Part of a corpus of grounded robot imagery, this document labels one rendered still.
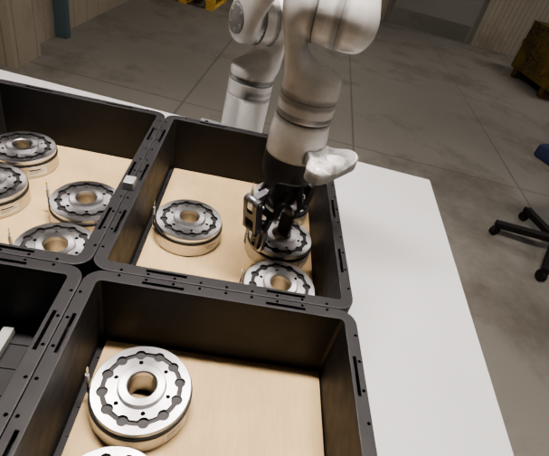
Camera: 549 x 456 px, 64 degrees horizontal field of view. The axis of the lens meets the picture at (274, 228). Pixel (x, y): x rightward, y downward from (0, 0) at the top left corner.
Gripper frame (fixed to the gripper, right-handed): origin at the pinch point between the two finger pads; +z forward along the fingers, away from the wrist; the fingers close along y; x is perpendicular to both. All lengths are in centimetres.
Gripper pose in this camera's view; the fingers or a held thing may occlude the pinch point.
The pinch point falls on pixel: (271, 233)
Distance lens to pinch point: 66.1
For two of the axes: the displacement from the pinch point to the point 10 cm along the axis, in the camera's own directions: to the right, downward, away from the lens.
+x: 7.2, 5.4, -4.4
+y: -6.6, 3.4, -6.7
